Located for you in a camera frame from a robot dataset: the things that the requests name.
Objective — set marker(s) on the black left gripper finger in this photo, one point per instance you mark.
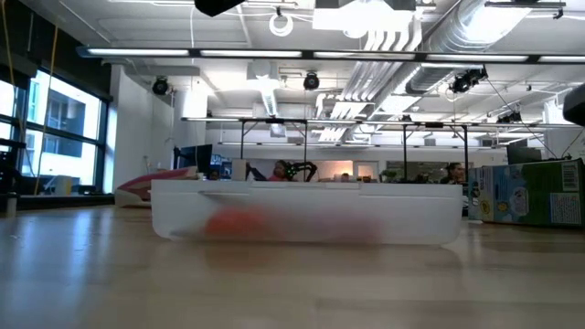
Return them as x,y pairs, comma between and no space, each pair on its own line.
217,5

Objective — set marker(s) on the yellow green crayon box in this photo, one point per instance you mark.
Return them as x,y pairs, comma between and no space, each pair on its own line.
530,196

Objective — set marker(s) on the translucent pencil box blue lid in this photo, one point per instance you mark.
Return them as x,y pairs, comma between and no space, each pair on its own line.
411,215

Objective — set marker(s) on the red marker pen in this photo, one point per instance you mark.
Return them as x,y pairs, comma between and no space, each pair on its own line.
329,228

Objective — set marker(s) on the black bar strip light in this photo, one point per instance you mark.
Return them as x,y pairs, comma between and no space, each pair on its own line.
308,54

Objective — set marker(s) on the black ceiling track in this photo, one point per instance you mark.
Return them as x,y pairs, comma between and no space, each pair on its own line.
525,3

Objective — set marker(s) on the white ceiling unit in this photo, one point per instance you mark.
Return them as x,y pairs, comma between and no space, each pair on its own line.
361,18

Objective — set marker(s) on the black computer monitor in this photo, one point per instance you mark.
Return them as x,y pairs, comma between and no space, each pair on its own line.
196,157

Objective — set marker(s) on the blue lit screen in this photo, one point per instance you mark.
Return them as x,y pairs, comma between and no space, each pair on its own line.
219,162

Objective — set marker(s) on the pink and white cushioned seat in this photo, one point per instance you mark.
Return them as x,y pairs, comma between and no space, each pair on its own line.
146,185

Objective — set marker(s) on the pale waste bin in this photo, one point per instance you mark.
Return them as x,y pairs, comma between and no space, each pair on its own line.
64,185

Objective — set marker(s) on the black window ledge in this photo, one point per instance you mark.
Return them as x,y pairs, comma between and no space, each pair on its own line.
68,202

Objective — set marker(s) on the black equipment rack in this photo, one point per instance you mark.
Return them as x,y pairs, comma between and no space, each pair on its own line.
9,169

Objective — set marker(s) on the small white cup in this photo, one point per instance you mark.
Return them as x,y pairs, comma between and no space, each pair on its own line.
11,204

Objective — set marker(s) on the dark wall monitor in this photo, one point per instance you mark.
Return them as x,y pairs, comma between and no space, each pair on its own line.
523,153

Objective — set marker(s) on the black ceiling camera mount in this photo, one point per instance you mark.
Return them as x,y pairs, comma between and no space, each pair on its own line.
466,81

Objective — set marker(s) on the silver ventilation duct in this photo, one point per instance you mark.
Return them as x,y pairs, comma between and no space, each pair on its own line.
439,73

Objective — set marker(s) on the black metal rig frame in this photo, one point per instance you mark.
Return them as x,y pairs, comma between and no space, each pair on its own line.
404,146
305,141

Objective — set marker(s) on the black window frame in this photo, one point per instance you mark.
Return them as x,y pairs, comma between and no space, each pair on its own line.
101,151

